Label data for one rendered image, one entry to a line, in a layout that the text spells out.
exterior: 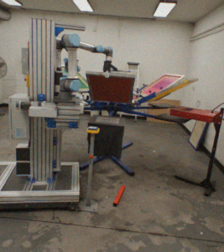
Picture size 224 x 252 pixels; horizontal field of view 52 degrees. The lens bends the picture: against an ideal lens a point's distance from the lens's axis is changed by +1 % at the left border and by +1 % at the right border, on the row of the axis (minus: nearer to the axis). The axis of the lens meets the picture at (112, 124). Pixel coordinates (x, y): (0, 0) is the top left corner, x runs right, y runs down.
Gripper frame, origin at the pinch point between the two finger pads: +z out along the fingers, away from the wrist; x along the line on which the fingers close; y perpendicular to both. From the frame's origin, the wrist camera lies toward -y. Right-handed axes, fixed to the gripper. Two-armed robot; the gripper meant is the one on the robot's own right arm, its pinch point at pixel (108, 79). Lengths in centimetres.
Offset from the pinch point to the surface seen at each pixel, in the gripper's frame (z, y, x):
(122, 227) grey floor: 156, -30, 0
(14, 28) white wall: -230, 332, -427
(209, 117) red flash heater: 25, -131, -55
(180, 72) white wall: -148, -182, -452
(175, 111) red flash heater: 19, -93, -77
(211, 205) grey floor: 138, -143, -58
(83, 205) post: 147, 18, -28
